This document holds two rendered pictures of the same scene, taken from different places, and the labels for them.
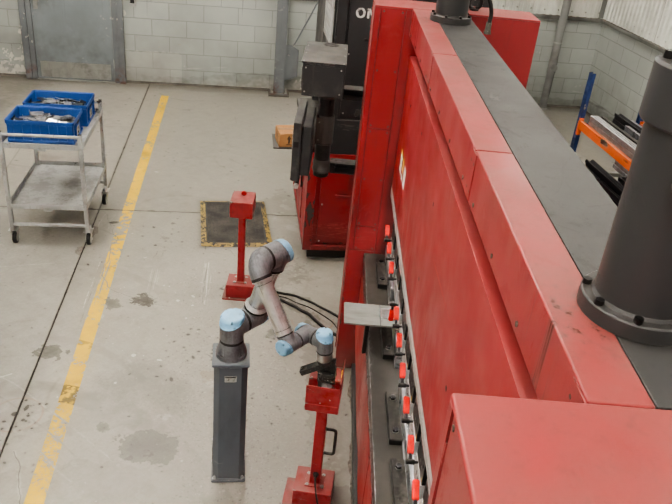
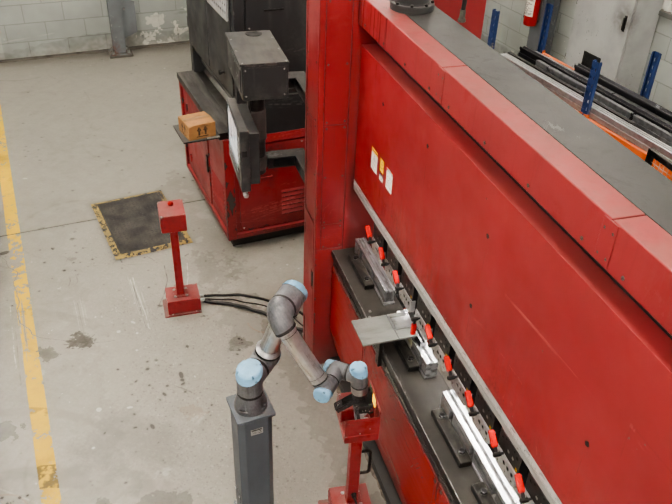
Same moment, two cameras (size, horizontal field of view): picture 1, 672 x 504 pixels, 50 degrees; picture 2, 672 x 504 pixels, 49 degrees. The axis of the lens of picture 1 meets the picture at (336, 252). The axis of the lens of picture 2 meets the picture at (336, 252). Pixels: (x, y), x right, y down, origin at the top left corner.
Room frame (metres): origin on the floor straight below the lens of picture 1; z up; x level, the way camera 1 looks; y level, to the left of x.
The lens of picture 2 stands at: (0.47, 0.74, 3.24)
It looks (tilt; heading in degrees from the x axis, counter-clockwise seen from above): 35 degrees down; 344
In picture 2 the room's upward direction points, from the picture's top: 2 degrees clockwise
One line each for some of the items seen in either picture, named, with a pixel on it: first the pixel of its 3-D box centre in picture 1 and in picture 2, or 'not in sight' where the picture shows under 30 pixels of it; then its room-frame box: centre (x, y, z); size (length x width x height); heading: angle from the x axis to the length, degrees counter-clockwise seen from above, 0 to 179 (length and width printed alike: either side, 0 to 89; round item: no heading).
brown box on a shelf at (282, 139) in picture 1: (289, 134); (195, 124); (5.25, 0.44, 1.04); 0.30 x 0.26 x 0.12; 9
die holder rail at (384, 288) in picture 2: (392, 273); (374, 269); (3.50, -0.33, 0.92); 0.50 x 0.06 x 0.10; 2
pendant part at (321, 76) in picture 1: (320, 122); (257, 121); (4.18, 0.18, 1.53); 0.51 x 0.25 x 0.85; 1
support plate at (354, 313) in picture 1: (370, 315); (383, 328); (2.94, -0.20, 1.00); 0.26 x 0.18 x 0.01; 92
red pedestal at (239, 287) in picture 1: (241, 245); (176, 257); (4.56, 0.69, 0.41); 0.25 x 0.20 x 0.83; 92
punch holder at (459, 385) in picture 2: (415, 358); (469, 378); (2.37, -0.37, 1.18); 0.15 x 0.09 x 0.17; 2
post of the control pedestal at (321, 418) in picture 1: (319, 441); (353, 463); (2.68, -0.01, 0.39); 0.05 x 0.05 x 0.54; 86
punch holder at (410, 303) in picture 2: (405, 282); (414, 289); (2.97, -0.35, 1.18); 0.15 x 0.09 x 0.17; 2
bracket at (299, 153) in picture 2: (348, 175); (292, 169); (4.23, -0.03, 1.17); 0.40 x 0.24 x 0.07; 2
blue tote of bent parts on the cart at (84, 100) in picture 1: (60, 108); not in sight; (5.66, 2.39, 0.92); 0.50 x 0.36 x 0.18; 99
